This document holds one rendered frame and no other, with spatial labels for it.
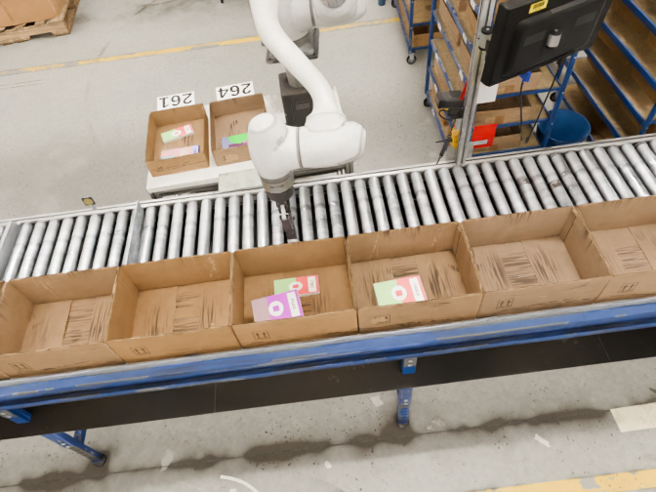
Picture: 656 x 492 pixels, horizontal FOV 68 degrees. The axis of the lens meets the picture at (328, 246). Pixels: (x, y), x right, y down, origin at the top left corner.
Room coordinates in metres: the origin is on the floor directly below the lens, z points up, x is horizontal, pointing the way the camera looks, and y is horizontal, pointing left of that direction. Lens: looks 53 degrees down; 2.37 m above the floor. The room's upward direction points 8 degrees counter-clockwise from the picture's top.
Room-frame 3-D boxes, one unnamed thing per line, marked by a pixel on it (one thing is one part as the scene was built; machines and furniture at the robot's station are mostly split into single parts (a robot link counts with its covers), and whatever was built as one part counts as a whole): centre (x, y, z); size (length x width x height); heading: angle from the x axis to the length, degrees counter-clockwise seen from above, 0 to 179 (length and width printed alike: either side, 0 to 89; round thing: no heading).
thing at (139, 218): (1.36, 0.82, 0.76); 0.46 x 0.01 x 0.09; 179
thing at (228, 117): (1.99, 0.35, 0.80); 0.38 x 0.28 x 0.10; 3
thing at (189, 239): (1.35, 0.60, 0.72); 0.52 x 0.05 x 0.05; 179
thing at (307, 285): (0.95, 0.13, 0.89); 0.16 x 0.07 x 0.02; 89
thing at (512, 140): (2.25, -1.04, 0.39); 0.40 x 0.30 x 0.10; 179
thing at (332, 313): (0.89, 0.13, 0.96); 0.39 x 0.29 x 0.17; 89
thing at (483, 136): (1.62, -0.73, 0.85); 0.16 x 0.01 x 0.13; 89
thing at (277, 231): (1.34, 0.21, 0.72); 0.52 x 0.05 x 0.05; 179
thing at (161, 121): (1.98, 0.66, 0.80); 0.38 x 0.28 x 0.10; 2
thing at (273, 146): (0.95, 0.10, 1.56); 0.13 x 0.11 x 0.16; 84
